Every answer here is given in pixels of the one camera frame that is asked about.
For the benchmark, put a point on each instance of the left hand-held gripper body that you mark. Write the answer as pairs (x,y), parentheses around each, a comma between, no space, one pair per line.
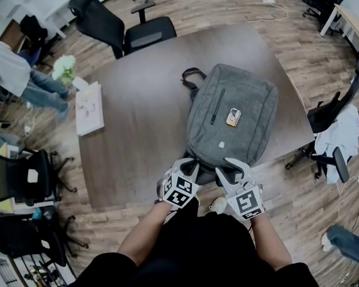
(178,191)

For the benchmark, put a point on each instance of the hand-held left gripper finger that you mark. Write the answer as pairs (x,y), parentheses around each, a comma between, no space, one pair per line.
(196,175)
(182,161)

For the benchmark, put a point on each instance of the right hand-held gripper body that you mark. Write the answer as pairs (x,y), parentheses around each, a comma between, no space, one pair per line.
(246,202)

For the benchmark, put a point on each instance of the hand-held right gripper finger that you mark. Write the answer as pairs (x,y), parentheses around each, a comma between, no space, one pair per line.
(225,182)
(245,170)

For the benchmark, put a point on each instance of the grey fabric backpack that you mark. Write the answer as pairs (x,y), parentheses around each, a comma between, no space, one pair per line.
(245,94)

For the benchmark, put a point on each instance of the person's right forearm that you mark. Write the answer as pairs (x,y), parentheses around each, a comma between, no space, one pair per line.
(269,244)

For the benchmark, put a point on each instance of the person's left forearm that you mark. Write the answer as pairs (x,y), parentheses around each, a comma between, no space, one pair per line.
(146,235)

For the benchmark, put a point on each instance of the person's white shoe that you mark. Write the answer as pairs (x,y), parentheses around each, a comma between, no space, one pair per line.
(219,205)

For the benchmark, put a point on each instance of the small orange card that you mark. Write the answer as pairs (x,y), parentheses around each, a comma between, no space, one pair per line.
(233,117)

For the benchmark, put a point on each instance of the person's black shirt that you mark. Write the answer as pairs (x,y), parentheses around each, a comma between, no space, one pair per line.
(197,250)

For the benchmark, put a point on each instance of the white cloth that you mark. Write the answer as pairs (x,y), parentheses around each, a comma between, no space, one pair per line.
(341,133)

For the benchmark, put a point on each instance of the white vase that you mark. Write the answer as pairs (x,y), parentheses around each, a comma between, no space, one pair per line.
(79,83)

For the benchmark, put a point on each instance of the white flower bouquet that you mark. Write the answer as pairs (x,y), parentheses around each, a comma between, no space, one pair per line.
(63,67)

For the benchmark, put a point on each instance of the black high-back office chair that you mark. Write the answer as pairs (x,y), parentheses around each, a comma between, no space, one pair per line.
(107,25)

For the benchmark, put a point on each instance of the black mesh office chair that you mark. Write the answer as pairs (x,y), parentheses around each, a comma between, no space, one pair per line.
(21,175)

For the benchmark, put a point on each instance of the white power strip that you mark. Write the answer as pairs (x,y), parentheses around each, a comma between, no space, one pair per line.
(269,0)

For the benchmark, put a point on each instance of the white desk with wooden top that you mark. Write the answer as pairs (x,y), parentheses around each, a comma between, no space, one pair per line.
(353,22)

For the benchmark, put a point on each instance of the long white desk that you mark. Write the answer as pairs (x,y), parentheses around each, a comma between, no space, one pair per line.
(33,1)

